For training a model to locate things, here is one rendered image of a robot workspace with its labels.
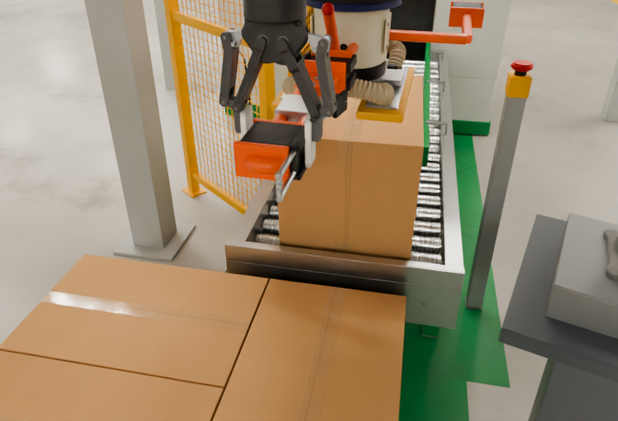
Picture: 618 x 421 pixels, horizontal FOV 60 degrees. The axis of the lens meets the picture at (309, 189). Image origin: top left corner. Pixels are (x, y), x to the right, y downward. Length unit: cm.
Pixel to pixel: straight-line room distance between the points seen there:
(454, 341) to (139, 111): 157
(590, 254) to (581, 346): 22
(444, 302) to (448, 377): 53
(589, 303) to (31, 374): 125
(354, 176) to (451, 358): 94
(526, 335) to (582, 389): 28
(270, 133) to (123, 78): 165
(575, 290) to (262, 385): 71
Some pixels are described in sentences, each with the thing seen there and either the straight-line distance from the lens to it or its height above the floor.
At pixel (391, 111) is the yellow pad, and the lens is 116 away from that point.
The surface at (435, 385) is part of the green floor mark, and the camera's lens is 207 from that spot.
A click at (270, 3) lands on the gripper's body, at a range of 64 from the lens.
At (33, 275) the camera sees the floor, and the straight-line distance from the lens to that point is 276.
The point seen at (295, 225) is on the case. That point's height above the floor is 66.
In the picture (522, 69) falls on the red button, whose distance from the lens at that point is 189.
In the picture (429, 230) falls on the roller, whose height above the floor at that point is 54.
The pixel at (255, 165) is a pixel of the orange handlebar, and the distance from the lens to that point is 68.
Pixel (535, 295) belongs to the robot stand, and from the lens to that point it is 132.
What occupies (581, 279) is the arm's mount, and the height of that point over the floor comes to 84.
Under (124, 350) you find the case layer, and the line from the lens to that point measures 146.
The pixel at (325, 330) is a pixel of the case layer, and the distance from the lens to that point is 144.
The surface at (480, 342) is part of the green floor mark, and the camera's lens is 226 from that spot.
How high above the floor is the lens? 156
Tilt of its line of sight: 30 degrees down
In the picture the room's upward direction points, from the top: straight up
